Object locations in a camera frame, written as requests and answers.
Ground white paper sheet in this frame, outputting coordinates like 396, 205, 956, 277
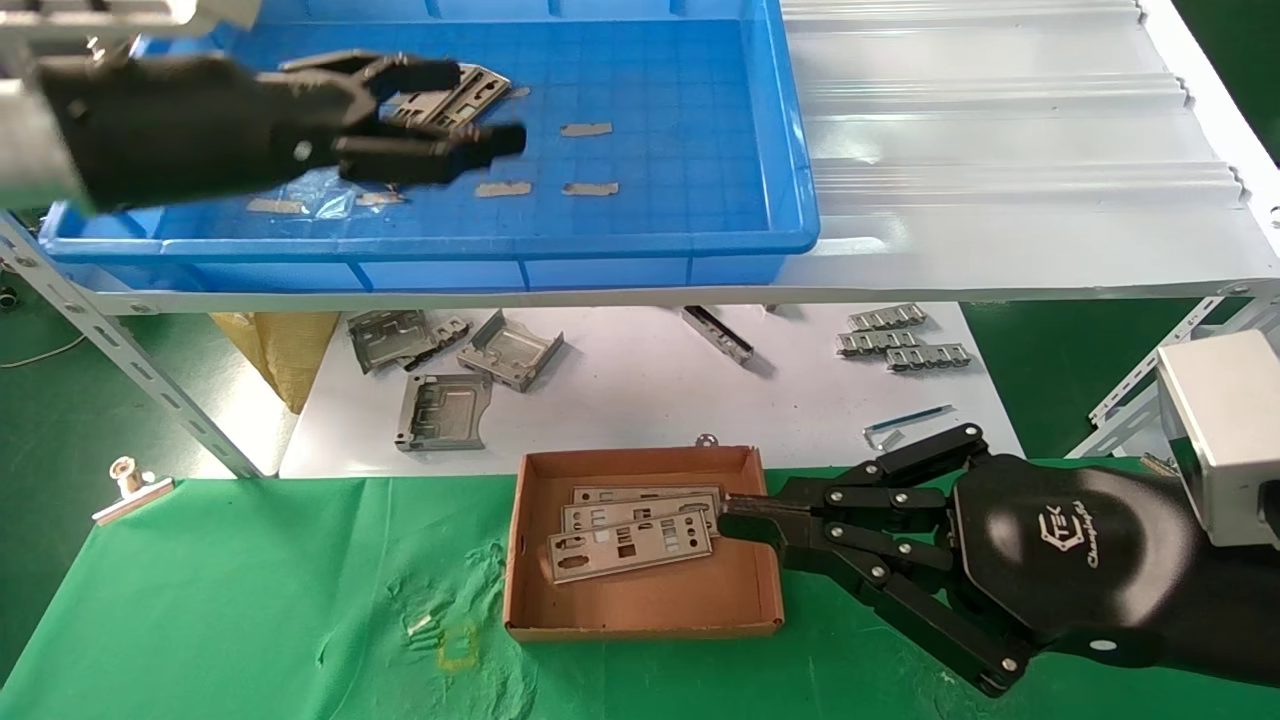
280, 305, 1026, 479

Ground grey open metal box bracket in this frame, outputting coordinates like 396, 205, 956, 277
457, 310, 566, 393

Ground grey bent metal bracket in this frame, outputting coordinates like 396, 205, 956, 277
347, 310, 438, 376

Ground thin white floor cable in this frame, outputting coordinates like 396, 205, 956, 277
0, 335, 89, 369

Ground small toothed metal piece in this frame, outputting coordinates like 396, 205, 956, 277
405, 316, 473, 373

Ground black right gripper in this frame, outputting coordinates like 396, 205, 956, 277
720, 422, 1207, 699

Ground long narrow metal strip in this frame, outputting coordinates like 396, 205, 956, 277
683, 305, 756, 368

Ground green table cloth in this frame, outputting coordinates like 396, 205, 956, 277
0, 458, 1280, 720

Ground perforated metal shelf strut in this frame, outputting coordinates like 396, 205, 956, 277
1085, 285, 1280, 461
0, 210, 266, 479

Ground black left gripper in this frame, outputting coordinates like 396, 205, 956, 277
35, 50, 528, 211

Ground brown cardboard box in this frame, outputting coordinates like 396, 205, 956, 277
503, 445, 786, 643

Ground blue plastic tray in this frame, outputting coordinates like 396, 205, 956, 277
40, 0, 821, 293

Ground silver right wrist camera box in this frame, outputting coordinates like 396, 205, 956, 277
1157, 330, 1280, 549

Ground grey metal box part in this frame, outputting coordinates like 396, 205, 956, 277
396, 373, 494, 453

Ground silver metal clip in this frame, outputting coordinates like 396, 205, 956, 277
92, 456, 176, 527

